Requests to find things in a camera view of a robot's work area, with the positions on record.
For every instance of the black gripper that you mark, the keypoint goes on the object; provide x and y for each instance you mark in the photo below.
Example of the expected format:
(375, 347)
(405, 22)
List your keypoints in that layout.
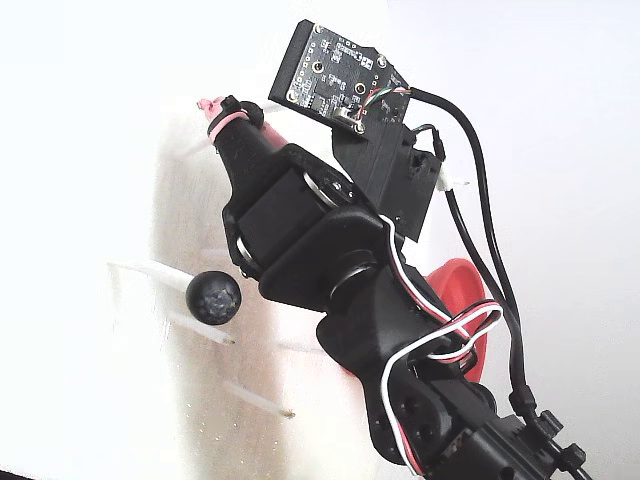
(267, 212)

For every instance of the large dark blueberry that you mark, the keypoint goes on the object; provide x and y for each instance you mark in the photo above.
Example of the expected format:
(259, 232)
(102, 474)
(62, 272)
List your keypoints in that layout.
(213, 298)

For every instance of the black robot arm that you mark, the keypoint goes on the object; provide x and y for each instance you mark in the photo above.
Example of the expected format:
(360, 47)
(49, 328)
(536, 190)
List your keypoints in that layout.
(380, 325)

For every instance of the red collapsible silicone cup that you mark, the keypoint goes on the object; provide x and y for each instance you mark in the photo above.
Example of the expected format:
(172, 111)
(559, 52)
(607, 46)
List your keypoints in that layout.
(460, 280)

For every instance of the long curved white stem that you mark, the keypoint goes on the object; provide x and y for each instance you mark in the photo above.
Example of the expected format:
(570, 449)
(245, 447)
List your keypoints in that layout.
(150, 272)

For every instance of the white foam block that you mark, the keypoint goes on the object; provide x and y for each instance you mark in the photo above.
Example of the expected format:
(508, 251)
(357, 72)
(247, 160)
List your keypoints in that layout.
(100, 200)

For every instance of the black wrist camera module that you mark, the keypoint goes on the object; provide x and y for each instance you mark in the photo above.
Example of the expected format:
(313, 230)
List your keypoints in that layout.
(400, 100)
(335, 75)

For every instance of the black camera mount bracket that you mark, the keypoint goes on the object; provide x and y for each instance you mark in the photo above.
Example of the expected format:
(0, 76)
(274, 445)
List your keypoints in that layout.
(395, 180)

